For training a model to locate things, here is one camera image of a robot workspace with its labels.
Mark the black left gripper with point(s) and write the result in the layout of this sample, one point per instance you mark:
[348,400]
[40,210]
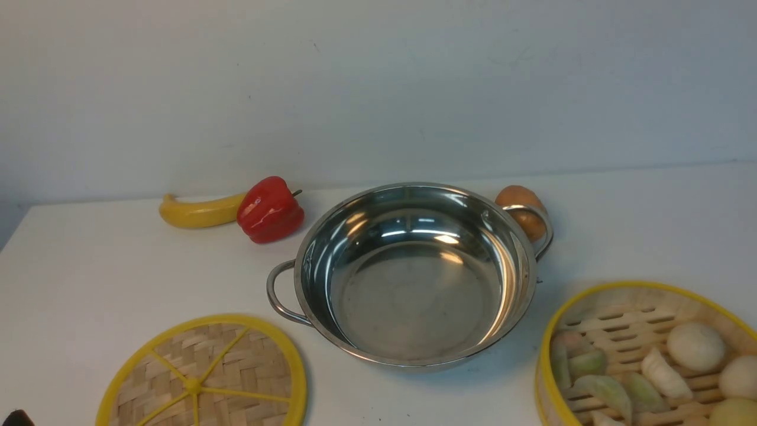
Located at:
[18,418]

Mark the woven bamboo steamer lid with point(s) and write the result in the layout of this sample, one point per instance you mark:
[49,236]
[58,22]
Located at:
[228,369]

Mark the bamboo steamer basket yellow rim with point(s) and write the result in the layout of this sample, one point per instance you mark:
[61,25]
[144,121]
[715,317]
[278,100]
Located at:
[625,320]

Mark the stainless steel pot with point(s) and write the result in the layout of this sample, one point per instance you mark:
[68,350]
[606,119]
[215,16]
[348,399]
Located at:
[414,275]

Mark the yellow banana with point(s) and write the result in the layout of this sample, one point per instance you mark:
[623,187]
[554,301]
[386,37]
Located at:
[197,215]

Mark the red bell pepper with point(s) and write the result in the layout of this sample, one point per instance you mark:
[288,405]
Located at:
[270,211]

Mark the brown onion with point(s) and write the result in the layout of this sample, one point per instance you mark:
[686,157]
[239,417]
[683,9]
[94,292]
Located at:
[520,198]

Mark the pink green dumpling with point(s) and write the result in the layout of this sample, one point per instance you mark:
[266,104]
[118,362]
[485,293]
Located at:
[573,342]

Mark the pale green dumpling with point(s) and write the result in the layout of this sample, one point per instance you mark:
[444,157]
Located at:
[609,391]

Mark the light green dumpling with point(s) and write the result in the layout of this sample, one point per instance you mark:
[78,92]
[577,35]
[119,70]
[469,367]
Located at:
[644,397]

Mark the white dumpling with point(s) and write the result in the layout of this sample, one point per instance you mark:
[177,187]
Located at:
[663,377]

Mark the white round bun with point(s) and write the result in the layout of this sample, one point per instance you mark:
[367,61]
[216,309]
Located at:
[738,378]
[696,346]

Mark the yellow round bun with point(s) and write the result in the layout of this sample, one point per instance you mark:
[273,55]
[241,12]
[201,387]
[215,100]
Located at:
[736,411]

